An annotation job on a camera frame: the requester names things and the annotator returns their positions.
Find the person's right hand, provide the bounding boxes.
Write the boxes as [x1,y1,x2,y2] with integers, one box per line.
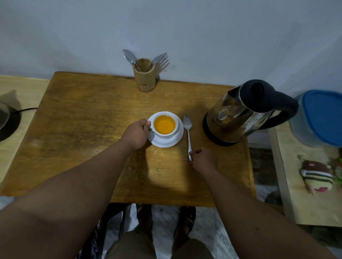
[188,147,218,175]

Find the person's left hand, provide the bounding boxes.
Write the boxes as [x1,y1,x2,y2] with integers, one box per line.
[120,119,152,151]

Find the white tea cup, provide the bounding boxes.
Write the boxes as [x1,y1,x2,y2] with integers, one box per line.
[150,113,180,139]

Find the long silver spoon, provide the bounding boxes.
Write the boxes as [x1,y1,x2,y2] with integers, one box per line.
[182,115,193,162]

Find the person's right forearm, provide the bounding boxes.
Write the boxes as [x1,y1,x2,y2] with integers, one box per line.
[199,165,338,259]

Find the person's left forearm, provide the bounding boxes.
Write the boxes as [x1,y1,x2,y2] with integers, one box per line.
[0,139,140,259]

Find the orange tea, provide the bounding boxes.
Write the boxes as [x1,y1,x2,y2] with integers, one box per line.
[154,115,176,134]

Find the black kettle base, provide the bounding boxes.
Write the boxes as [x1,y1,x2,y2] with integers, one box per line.
[202,112,240,147]

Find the white saucer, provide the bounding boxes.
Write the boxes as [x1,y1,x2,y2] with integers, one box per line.
[147,111,184,148]

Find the bamboo cutlery holder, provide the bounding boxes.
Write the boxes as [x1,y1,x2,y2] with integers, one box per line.
[133,58,156,93]

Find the steel electric kettle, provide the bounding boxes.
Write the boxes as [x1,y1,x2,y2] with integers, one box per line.
[207,79,299,143]

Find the silver fork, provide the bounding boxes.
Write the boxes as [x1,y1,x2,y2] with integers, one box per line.
[146,52,168,73]

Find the short silver spoon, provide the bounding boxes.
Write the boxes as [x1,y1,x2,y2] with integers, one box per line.
[122,49,142,73]

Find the person's right sandalled foot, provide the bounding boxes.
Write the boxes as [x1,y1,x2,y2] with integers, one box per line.
[174,206,196,241]

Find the person's sandalled foot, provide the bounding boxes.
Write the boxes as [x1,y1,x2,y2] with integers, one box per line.
[174,206,196,241]
[136,204,153,236]

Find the person's left sandalled foot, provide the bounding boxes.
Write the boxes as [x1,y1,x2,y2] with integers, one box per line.
[136,204,153,236]

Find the person's khaki shorts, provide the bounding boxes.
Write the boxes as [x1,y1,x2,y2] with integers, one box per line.
[105,230,215,259]

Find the striped knitted toy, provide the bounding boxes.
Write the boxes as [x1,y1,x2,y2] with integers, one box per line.
[297,155,335,195]

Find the grey container with blue lid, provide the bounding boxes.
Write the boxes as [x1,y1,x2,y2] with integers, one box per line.
[290,90,342,148]

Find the round black appliance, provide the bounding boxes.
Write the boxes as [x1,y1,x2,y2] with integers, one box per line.
[0,101,21,142]

